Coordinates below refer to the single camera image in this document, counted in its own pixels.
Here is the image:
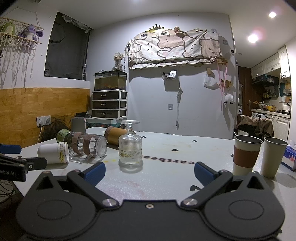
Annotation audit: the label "brown cork sleeve cup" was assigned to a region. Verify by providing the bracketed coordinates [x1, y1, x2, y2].
[104, 126, 127, 146]

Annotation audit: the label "dried flower bouquet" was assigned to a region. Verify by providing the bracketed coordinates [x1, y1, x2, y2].
[112, 52, 125, 71]

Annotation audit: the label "white plush sheep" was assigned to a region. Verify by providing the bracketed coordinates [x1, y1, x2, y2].
[224, 94, 234, 104]

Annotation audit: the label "dark covered window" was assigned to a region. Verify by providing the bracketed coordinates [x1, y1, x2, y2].
[44, 12, 92, 80]

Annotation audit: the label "macrame wall hanging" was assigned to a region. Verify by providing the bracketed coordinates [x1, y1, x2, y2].
[1, 16, 44, 89]

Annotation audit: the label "purple plush toy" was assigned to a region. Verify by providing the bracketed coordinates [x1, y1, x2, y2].
[18, 25, 44, 41]

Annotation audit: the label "blue tissue box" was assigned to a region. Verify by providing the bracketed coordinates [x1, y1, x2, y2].
[281, 140, 296, 171]

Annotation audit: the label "white wall power socket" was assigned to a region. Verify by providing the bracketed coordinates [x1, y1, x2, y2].
[36, 115, 51, 127]

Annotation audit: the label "ribbed clear stemmed glass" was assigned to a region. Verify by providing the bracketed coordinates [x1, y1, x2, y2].
[118, 120, 142, 165]

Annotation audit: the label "grey cylindrical bin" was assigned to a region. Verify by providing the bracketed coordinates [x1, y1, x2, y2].
[71, 117, 86, 133]

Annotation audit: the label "clear glass mug brown bands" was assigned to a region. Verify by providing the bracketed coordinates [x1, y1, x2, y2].
[67, 132, 107, 164]

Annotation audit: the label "patterned fabric wall shelf cover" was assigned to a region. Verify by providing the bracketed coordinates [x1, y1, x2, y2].
[125, 28, 222, 69]

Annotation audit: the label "white hanging bag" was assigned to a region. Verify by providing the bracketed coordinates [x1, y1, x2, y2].
[204, 74, 219, 90]

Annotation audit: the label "chair draped with cloth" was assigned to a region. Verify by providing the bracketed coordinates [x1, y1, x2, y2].
[236, 115, 274, 140]

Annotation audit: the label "beige cup brown sleeve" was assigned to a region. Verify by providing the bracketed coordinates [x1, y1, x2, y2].
[232, 135, 263, 176]

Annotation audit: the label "white three drawer cabinet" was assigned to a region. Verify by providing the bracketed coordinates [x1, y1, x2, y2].
[92, 89, 128, 120]

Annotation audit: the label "small wall shelf with items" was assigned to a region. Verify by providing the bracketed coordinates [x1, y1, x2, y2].
[162, 70, 177, 80]

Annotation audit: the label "glass fish tank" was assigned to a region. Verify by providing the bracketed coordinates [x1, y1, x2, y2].
[94, 70, 127, 91]

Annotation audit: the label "plain beige tall cup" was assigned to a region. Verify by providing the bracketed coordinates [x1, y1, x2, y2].
[260, 137, 288, 178]

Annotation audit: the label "white paper cup yellow print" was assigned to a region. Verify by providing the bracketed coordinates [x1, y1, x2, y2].
[37, 142, 69, 164]

